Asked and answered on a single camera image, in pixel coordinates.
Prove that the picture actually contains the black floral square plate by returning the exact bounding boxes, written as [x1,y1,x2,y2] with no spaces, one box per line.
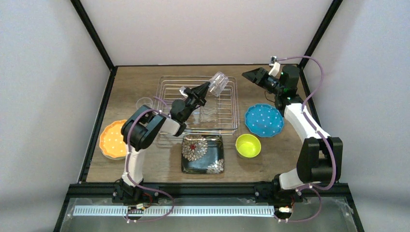
[181,135,225,174]

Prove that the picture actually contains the blue polka dot plate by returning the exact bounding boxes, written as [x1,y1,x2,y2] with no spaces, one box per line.
[245,103,285,138]

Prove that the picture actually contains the white slotted cable duct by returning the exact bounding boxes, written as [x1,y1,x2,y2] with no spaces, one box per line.
[71,205,275,217]

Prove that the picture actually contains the small clear plastic cup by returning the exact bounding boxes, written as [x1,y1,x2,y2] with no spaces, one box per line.
[135,97,153,109]

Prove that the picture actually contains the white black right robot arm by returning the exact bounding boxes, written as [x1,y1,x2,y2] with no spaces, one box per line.
[242,65,343,191]

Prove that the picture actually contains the orange polka dot plate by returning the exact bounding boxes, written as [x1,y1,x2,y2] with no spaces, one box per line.
[99,120,126,160]

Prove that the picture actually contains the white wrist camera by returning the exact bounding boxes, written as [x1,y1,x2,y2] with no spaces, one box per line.
[179,86,188,99]
[268,56,281,77]

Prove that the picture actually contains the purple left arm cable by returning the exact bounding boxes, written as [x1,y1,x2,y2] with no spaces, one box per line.
[124,96,175,224]

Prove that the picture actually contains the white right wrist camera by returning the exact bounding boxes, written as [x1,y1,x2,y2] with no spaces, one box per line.
[268,56,281,77]

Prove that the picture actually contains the yellow green bowl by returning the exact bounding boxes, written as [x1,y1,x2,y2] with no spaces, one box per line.
[235,134,262,159]

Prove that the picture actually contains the black aluminium frame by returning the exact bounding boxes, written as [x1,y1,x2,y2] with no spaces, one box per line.
[54,0,364,232]

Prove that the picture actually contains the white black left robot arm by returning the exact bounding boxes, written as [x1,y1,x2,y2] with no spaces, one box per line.
[115,81,210,201]

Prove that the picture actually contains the metal wire dish rack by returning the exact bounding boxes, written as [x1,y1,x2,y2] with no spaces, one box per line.
[153,75,239,135]

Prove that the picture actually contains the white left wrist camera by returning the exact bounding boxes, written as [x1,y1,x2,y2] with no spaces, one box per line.
[179,86,188,99]

